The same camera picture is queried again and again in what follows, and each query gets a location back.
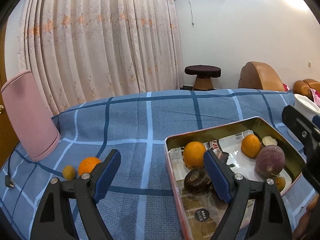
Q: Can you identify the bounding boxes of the purple round fruit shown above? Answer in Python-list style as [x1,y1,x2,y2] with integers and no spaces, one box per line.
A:
[255,145,285,178]

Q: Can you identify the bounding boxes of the small yellow-green fruit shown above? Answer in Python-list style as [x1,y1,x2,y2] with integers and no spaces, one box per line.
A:
[62,165,76,180]

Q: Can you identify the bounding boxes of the small orange mandarin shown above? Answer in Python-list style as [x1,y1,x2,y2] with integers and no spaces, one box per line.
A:
[241,134,261,159]

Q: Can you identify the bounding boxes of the dark brown water chestnut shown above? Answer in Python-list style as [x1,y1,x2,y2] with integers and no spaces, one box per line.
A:
[184,168,213,194]

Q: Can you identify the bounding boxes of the large orange mandarin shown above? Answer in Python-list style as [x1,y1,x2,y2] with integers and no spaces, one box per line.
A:
[182,141,206,169]

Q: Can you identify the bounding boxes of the halved white-fleshed water chestnut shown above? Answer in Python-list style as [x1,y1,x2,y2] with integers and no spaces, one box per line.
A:
[261,136,278,147]

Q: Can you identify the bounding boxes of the white plastic cup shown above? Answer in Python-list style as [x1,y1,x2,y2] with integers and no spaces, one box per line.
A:
[293,94,319,131]

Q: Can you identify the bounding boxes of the pink cushions on sofa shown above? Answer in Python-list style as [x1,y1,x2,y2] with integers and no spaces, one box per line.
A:
[283,79,320,107]

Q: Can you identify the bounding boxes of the small brown fruit in tin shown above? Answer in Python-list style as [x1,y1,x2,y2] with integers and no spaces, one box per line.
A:
[274,176,286,192]

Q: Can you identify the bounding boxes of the pink metal tin box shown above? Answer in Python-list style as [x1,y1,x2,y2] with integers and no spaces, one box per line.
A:
[164,117,305,239]

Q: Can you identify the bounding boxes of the brown leather sofa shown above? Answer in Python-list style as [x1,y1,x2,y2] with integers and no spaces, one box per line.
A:
[238,61,319,101]

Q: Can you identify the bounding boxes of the blue plaid tablecloth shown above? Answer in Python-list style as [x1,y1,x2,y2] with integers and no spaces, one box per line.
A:
[0,88,320,240]

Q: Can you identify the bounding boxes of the pink cylindrical appliance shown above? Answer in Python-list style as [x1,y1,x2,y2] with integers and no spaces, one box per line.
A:
[1,70,60,161]

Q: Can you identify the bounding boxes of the dark round stool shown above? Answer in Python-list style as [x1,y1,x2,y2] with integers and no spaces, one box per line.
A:
[184,65,221,91]

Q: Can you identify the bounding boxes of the pink floral curtain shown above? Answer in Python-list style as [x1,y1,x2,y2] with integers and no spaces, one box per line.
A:
[18,0,183,115]

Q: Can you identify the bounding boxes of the black power cable with plug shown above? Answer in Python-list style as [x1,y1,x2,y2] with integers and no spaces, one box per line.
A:
[4,152,16,189]

